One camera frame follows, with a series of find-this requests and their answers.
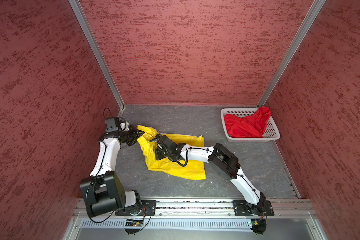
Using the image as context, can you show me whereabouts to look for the yellow shorts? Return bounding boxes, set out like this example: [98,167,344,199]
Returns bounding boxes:
[137,125,206,181]

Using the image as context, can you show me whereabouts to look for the red shorts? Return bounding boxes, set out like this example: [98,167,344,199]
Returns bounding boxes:
[224,107,271,138]

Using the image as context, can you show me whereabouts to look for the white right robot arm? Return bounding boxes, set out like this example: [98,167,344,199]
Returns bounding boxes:
[151,134,266,216]

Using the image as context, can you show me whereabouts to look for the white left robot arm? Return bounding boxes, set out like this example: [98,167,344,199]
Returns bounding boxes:
[80,126,144,218]

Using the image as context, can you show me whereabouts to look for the left small circuit board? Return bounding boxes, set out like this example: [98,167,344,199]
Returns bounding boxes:
[125,219,145,228]

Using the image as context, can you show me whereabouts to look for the small circuit board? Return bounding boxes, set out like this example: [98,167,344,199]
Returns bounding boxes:
[125,219,145,228]
[251,219,267,235]

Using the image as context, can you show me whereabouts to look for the white plastic laundry basket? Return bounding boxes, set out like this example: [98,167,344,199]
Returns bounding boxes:
[221,107,281,143]

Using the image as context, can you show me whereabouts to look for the right small circuit board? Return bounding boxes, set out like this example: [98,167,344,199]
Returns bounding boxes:
[251,219,267,235]

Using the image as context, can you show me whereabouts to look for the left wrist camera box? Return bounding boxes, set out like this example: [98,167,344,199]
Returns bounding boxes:
[105,117,121,134]

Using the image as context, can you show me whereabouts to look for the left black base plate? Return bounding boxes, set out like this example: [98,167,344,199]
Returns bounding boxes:
[114,200,157,217]

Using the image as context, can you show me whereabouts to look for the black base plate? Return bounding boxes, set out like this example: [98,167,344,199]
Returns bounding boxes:
[233,200,275,217]
[114,200,157,217]

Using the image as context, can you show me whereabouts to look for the aluminium front rail frame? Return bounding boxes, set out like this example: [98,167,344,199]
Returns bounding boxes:
[63,197,327,240]

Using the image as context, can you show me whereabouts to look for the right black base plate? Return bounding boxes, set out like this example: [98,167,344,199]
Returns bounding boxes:
[233,200,275,217]

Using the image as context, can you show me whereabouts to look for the left aluminium corner post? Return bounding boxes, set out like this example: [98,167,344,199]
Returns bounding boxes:
[69,0,125,116]

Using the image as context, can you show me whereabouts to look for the aluminium corner post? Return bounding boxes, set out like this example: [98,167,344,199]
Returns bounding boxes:
[69,0,125,116]
[257,0,326,107]

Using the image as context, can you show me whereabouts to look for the right aluminium corner post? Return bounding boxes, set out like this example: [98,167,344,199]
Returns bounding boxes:
[257,0,326,107]

